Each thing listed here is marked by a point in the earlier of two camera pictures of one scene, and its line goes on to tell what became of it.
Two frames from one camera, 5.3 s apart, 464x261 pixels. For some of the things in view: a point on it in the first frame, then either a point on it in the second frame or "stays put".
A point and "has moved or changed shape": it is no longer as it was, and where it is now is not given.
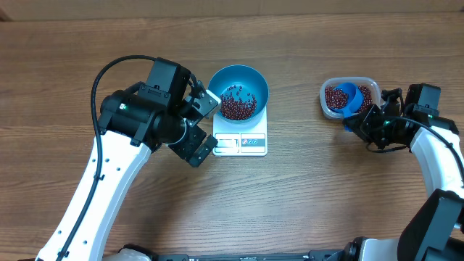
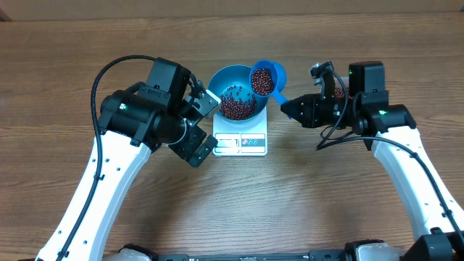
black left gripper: x=187 y=149 stays put
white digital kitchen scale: x=249 y=139 stays put
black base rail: x=330 y=254 stays put
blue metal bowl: x=243 y=91 stays put
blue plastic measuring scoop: x=352 y=106 has moved or changed shape
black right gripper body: x=380 y=128 → x=322 y=114
